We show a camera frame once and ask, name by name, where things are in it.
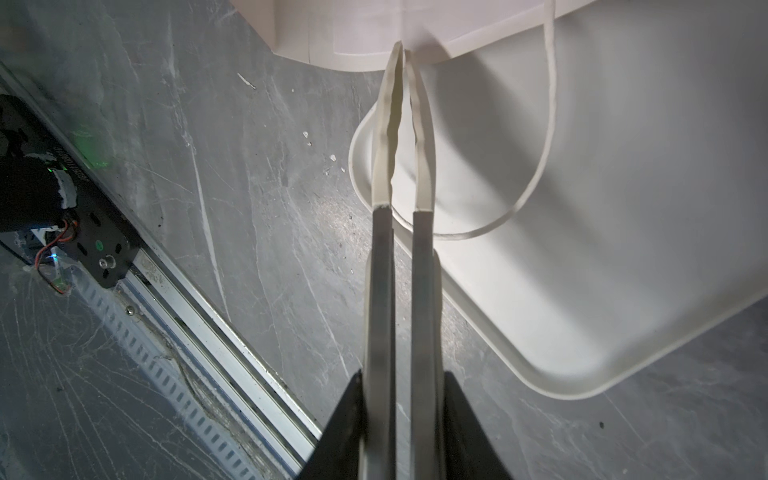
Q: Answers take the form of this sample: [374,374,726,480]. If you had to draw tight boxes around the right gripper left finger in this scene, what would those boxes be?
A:
[296,370,364,480]

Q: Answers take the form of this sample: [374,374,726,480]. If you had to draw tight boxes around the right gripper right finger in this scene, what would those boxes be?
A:
[443,372,512,480]

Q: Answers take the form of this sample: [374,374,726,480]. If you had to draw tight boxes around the metal silicone-tipped tongs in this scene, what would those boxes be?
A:
[359,42,446,479]

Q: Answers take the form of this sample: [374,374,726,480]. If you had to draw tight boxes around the red white paper bag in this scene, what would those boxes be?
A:
[233,1,586,241]

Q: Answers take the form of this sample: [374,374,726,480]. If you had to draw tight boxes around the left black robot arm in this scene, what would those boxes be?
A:
[1,94,77,233]

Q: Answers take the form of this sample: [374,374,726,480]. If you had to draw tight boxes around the white rectangular tray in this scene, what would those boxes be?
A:
[348,0,768,401]

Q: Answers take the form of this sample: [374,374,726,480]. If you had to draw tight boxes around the aluminium front mounting rail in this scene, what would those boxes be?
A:
[1,68,319,479]

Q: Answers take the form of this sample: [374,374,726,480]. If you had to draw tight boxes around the white perforated cable duct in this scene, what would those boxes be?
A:
[44,248,281,479]

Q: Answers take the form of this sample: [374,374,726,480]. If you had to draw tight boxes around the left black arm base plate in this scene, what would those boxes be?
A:
[61,190,142,288]

